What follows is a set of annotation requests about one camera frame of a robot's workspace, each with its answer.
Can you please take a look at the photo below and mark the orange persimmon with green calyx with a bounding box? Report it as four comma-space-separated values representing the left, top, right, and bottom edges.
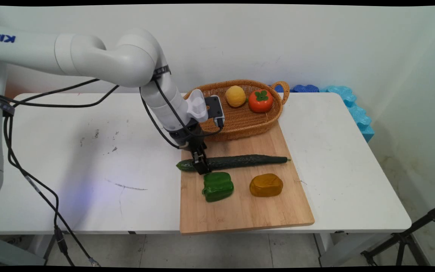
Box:
248, 89, 274, 113

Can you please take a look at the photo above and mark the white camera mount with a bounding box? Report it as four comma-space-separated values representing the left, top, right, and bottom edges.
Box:
186, 89, 209, 123

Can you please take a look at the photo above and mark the light blue foam piece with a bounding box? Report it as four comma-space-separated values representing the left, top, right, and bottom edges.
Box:
320, 85, 375, 143

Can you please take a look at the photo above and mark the blue cloth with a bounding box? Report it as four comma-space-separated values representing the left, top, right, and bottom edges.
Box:
274, 84, 320, 93

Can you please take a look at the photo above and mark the yellow lemon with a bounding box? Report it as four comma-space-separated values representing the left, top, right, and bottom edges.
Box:
225, 85, 247, 108

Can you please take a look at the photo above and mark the green bell pepper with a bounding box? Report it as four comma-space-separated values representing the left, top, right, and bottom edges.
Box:
202, 172, 234, 202

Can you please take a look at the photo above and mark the black cable along wrist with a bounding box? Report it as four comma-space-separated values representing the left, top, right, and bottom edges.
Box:
140, 77, 224, 150

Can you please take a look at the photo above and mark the yellow-brown bell pepper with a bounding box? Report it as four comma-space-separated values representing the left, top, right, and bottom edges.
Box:
249, 173, 284, 198

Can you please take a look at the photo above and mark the long black draped cable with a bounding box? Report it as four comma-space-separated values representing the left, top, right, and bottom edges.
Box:
0, 78, 120, 267

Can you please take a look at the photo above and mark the black tripod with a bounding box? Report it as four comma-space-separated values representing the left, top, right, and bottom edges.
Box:
360, 202, 435, 267

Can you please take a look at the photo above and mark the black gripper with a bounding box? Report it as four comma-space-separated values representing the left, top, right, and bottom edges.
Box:
169, 122, 212, 175

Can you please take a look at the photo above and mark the woven wicker basket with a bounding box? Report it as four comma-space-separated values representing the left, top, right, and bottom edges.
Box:
184, 79, 290, 142

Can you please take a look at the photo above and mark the long dark green cucumber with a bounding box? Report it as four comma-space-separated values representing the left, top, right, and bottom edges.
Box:
176, 154, 291, 172

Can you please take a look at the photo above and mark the wooden cutting board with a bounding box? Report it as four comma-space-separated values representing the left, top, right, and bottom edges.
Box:
180, 121, 315, 235

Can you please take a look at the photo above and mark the white table leg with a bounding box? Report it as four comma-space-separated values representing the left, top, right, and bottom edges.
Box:
314, 232, 358, 267

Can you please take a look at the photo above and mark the dark grey wrist camera box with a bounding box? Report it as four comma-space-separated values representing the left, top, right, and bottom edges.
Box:
204, 96, 225, 128

